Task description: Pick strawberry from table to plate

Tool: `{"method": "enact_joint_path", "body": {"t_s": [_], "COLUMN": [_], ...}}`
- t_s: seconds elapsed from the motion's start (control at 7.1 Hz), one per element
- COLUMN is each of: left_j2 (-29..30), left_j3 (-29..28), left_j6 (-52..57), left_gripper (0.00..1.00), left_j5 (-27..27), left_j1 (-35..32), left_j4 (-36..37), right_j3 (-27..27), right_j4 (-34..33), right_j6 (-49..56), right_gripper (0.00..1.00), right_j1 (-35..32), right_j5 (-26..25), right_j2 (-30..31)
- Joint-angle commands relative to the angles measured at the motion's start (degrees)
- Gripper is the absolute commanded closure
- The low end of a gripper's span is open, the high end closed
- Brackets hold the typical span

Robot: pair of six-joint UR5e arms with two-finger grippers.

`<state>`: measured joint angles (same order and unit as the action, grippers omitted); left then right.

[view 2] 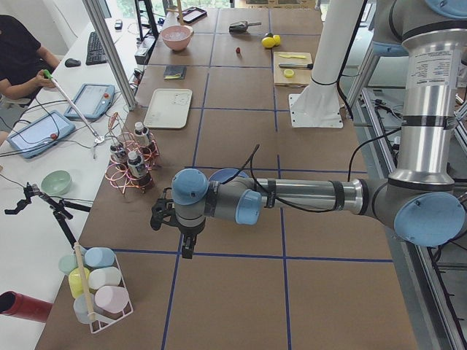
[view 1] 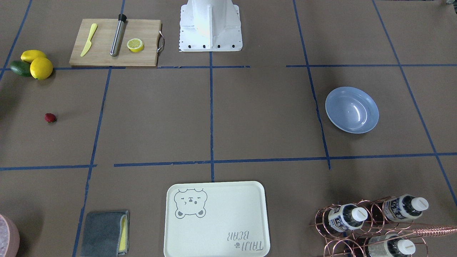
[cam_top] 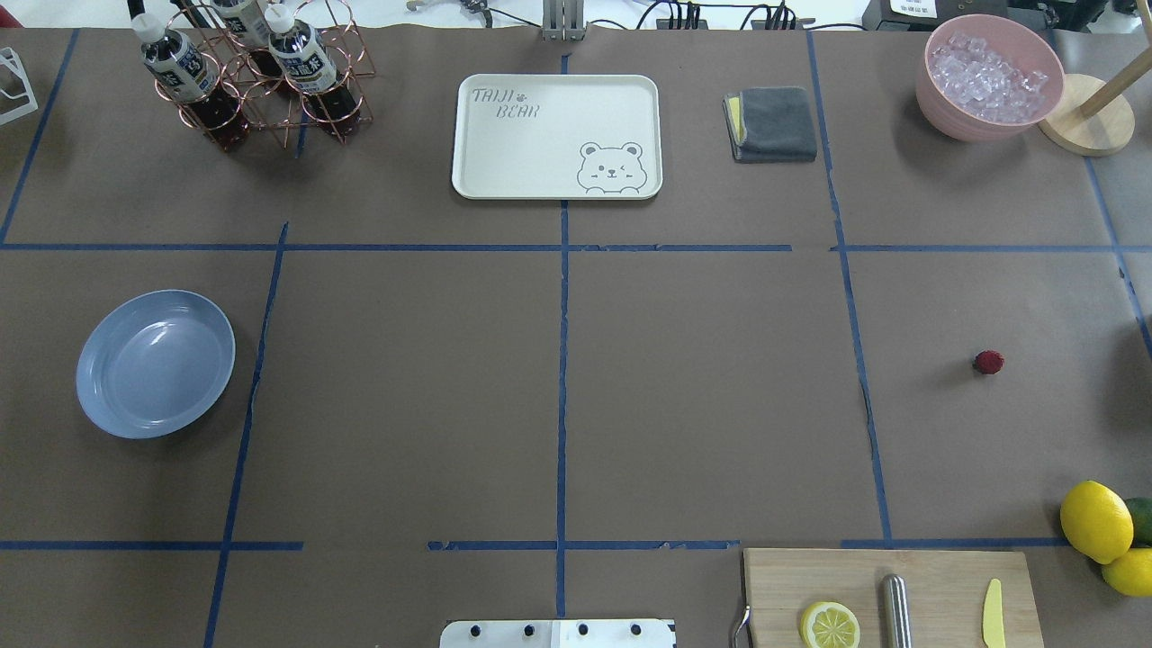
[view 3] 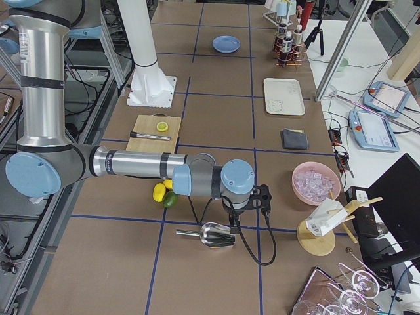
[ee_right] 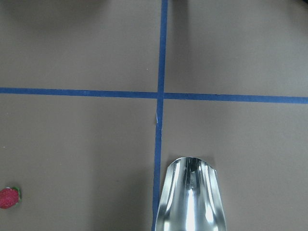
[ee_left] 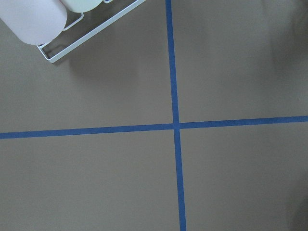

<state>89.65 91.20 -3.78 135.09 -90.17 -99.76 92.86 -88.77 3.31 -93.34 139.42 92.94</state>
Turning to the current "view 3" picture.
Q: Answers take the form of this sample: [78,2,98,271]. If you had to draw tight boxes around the cream bear tray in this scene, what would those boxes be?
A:
[263,78,305,116]

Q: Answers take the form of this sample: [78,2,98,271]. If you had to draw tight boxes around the wine glass upper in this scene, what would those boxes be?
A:
[338,262,380,299]

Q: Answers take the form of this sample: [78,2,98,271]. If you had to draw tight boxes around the white camera mast base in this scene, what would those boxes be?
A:
[117,0,177,108]

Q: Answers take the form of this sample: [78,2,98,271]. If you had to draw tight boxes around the yellow lemon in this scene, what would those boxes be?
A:
[163,179,173,190]
[152,183,167,203]

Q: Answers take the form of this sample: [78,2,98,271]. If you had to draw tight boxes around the blue teach pendant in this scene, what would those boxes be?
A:
[363,81,410,118]
[348,110,400,152]

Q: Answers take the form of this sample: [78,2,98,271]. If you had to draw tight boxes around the aluminium frame post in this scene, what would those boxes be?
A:
[314,0,372,102]

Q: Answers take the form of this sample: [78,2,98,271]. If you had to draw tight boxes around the yellow lemon near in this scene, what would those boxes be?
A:
[152,183,167,203]

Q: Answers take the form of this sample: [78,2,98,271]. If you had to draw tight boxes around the lemon half slice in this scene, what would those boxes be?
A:
[156,121,169,132]

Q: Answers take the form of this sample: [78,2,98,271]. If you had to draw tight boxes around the wooden cutting board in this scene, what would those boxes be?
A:
[126,114,182,153]

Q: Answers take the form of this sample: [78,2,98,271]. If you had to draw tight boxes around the black monitor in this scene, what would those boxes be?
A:
[356,152,420,273]

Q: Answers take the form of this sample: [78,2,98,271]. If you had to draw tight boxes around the blue round plate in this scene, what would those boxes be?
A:
[212,35,241,54]

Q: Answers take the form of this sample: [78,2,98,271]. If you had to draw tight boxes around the metal scoop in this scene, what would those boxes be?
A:
[176,222,236,248]

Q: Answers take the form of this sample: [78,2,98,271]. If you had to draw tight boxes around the blue teach pendant near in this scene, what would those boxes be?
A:
[348,110,400,152]

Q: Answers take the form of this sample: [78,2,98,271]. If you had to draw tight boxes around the pink bowl of ice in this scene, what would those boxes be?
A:
[291,162,341,205]

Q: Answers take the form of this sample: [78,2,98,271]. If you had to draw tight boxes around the dark drink bottle middle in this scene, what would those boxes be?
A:
[293,24,303,45]

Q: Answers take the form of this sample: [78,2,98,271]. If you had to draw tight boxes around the silver black-capped knife handle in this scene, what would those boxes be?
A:
[129,131,171,141]

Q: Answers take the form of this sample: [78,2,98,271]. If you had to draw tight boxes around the wine glass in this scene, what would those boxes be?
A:
[327,283,368,315]
[338,262,380,299]

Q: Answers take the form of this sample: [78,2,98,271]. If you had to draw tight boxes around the yellow lemon far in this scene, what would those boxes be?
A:
[163,179,173,190]

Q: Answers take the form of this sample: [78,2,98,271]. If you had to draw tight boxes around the dark drink bottle front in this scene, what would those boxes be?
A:
[278,31,293,66]

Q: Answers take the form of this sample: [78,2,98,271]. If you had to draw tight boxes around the wine glass lower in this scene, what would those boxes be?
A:
[327,283,368,315]

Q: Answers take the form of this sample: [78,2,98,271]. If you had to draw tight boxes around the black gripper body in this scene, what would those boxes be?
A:
[222,184,272,217]

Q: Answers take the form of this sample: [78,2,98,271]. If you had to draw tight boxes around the dark drink bottle back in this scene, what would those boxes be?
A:
[273,19,287,53]

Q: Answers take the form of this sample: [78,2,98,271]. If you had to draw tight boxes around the green lime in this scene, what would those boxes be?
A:
[162,190,179,209]

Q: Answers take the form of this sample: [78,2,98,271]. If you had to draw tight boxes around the grey folded cloth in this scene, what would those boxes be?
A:
[280,129,308,150]

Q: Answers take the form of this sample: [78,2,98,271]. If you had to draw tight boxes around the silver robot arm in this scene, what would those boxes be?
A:
[5,1,271,233]

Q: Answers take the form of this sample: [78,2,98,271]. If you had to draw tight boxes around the blue teach pendant far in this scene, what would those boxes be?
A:
[363,81,410,118]

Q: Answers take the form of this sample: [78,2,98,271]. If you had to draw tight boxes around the copper wire bottle rack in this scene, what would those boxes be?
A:
[274,31,306,67]

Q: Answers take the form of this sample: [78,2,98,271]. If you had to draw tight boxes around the white cup rack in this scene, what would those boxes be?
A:
[263,0,297,26]

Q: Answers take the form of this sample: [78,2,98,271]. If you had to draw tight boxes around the black tripod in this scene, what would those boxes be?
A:
[304,0,329,56]

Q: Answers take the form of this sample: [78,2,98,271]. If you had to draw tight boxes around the dark drink bottle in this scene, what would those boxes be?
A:
[293,24,303,45]
[273,19,287,53]
[278,31,293,66]

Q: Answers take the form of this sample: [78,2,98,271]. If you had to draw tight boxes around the wooden stand with paper bag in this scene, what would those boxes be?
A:
[297,197,383,256]

